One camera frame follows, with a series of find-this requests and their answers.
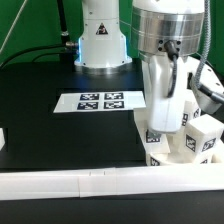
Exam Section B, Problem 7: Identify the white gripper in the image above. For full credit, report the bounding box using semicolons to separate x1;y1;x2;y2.
142;54;188;134

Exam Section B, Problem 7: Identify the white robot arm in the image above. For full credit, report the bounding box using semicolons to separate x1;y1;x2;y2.
75;0;205;134

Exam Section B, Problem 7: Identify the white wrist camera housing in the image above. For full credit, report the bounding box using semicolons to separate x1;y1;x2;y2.
187;57;224;114

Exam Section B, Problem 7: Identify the white front wall bar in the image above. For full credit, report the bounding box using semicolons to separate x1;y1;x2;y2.
0;163;224;200

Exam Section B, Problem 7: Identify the white marker base plate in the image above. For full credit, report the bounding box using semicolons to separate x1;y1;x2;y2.
54;91;145;113

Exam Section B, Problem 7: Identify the black vertical post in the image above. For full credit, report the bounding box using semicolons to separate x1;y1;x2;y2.
57;0;74;70

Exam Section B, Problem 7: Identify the black cable upper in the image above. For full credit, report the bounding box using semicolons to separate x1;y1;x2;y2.
0;41;80;69

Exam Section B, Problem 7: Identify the black cable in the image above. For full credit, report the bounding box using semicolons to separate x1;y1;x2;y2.
0;41;80;69
30;49;80;64

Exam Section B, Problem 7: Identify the black cable lower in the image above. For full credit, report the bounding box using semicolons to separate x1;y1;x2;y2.
30;49;80;64

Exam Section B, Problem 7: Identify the white left wall piece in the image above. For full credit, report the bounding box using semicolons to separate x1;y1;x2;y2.
0;128;5;151

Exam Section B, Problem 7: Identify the thin white cable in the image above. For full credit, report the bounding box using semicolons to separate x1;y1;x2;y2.
0;0;28;55

